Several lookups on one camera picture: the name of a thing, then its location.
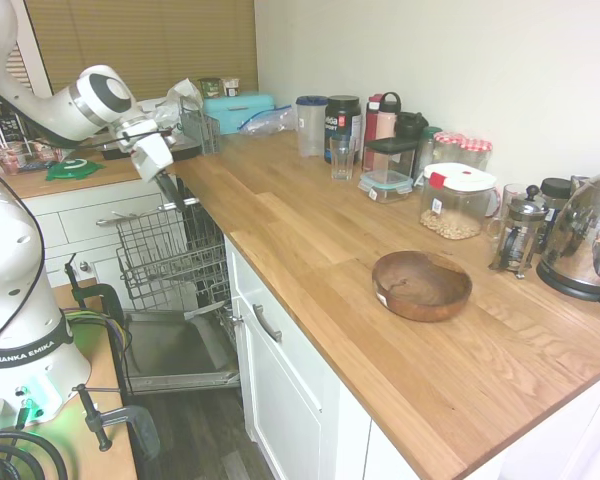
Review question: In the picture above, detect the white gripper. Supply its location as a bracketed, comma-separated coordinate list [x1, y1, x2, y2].
[117, 118, 188, 213]

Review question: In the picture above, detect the steel dishwasher door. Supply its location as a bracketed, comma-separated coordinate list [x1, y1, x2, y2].
[121, 308, 242, 395]

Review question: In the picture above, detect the black baking tray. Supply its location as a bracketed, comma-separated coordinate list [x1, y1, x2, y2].
[100, 138, 204, 163]

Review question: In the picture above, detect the grey plastic cutlery basket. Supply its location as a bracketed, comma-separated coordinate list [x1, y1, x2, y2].
[178, 96, 223, 156]

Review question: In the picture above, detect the crumpled clear plastic bag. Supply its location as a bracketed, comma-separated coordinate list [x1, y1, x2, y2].
[149, 77, 205, 132]

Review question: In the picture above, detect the green plastic lid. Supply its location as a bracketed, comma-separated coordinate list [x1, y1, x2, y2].
[44, 157, 104, 183]

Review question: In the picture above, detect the teal bread box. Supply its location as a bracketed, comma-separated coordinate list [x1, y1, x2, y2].
[201, 93, 277, 136]

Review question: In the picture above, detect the white drawer unit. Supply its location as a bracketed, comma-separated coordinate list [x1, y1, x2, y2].
[18, 177, 181, 291]

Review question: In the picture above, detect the clear zip bag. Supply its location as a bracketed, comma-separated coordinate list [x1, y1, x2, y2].
[236, 104, 299, 137]

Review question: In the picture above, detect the tall black clamp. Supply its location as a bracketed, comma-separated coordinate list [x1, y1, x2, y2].
[63, 253, 133, 406]

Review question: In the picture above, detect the brown window blind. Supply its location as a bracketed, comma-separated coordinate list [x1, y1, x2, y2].
[23, 0, 259, 103]

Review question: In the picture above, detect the clear shaker with blue lid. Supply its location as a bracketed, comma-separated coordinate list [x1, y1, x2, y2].
[295, 95, 329, 159]

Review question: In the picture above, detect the clear food package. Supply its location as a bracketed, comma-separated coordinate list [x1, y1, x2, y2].
[0, 140, 64, 176]

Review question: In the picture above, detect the clear drinking glass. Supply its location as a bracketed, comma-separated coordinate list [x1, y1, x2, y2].
[329, 135, 358, 182]

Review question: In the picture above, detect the black protein powder tub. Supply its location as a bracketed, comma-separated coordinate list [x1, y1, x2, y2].
[323, 95, 363, 165]

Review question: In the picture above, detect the red water bottle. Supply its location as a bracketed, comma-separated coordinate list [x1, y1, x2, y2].
[361, 92, 384, 172]

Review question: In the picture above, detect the glass box with clip lid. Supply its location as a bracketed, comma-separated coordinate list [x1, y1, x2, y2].
[357, 169, 414, 205]

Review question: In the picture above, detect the clear canister with black lid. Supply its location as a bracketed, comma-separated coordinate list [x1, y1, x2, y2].
[364, 136, 419, 180]

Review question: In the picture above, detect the pink bottle with black cap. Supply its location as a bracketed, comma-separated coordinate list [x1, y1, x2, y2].
[377, 91, 402, 142]

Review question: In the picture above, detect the short black clamp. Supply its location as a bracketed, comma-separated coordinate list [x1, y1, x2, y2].
[72, 382, 162, 462]

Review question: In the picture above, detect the white kitchen cabinet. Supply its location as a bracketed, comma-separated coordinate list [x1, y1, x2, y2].
[222, 234, 600, 480]

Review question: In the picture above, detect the black travel mug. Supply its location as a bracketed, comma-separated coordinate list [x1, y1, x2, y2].
[394, 111, 429, 142]

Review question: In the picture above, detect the jar with green lid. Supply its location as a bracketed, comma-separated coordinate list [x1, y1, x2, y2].
[411, 125, 444, 182]

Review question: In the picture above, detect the brown wooden bowl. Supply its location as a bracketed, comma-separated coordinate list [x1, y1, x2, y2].
[370, 250, 474, 324]

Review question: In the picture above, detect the jar with red checked lid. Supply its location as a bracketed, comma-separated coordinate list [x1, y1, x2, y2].
[458, 136, 494, 173]
[432, 130, 467, 167]

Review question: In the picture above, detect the clear canister with white lid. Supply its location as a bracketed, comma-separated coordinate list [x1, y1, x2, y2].
[418, 162, 499, 241]

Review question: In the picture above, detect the clear measuring cup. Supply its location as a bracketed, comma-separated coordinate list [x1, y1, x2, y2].
[485, 182, 530, 220]

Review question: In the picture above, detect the glass french press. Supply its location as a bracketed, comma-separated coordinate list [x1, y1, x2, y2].
[487, 184, 550, 280]

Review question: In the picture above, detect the glass jar with black lid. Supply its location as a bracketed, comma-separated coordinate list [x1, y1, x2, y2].
[538, 176, 574, 252]

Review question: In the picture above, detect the stainless steel electric kettle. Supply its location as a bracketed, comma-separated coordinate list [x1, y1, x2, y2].
[535, 161, 600, 303]

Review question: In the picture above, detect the grey wire dishwasher rack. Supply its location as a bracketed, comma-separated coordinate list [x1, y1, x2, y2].
[114, 198, 230, 274]
[118, 257, 237, 314]

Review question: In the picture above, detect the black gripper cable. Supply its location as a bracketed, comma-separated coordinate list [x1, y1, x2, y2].
[95, 126, 175, 150]

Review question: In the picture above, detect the metal drawer handle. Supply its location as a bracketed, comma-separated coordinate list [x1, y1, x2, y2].
[95, 211, 133, 227]

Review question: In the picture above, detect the metal cabinet door handle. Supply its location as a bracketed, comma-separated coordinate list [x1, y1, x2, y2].
[251, 303, 284, 344]

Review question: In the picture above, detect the black cable bundle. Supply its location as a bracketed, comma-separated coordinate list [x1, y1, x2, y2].
[0, 428, 81, 480]

